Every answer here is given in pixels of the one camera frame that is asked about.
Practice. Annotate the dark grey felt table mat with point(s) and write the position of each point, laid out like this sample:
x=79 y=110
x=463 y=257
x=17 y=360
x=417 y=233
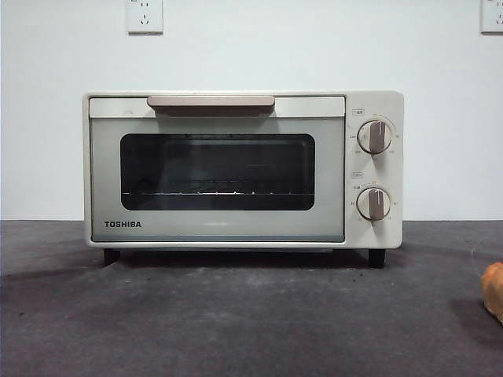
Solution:
x=236 y=314

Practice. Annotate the white oven knob beige grip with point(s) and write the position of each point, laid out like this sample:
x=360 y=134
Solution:
x=374 y=204
x=376 y=136

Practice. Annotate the golden brown bread loaf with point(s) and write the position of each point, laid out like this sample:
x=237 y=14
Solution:
x=494 y=288

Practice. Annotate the white wall socket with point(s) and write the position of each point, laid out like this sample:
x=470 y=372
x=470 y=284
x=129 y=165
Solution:
x=493 y=17
x=144 y=17

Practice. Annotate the white Toshiba toaster oven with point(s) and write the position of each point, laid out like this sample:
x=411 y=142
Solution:
x=373 y=102

